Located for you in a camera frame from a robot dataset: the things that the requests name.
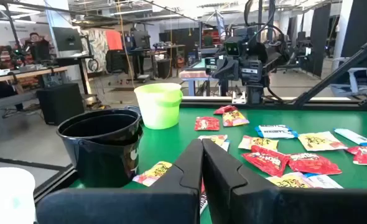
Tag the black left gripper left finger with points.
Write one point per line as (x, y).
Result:
(171, 202)

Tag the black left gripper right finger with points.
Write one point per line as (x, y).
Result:
(249, 205)

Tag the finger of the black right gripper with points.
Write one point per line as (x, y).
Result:
(221, 68)
(234, 69)

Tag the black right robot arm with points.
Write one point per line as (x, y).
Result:
(258, 53)

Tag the blue-legged wooden table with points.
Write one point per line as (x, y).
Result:
(196, 74)

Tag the black trash bin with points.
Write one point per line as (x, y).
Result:
(164, 68)

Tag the black room divider panel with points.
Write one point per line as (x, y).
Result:
(318, 37)

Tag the lime green plastic bucket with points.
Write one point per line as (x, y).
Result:
(158, 109)

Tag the black monster face bucket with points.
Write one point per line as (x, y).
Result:
(109, 155)

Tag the dark computer monitor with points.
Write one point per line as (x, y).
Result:
(141, 39)

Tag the white chair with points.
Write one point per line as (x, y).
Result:
(351, 81)

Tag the black office chair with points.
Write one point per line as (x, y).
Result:
(116, 60)

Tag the orange panel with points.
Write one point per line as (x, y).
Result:
(113, 40)

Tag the black desk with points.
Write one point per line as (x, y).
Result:
(74, 59)

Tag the black cabinet box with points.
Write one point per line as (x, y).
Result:
(60, 102)

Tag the black computer monitor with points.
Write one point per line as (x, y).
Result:
(66, 39)

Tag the white jack-o-lantern bucket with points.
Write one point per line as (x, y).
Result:
(6, 196)

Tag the person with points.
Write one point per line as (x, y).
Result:
(39, 46)

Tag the wooden top workbench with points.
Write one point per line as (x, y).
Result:
(25, 74)

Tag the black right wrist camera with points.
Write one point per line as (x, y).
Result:
(233, 46)

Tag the white metal bracket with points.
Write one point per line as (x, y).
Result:
(239, 98)

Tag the patterned wall hanging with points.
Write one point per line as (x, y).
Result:
(98, 46)

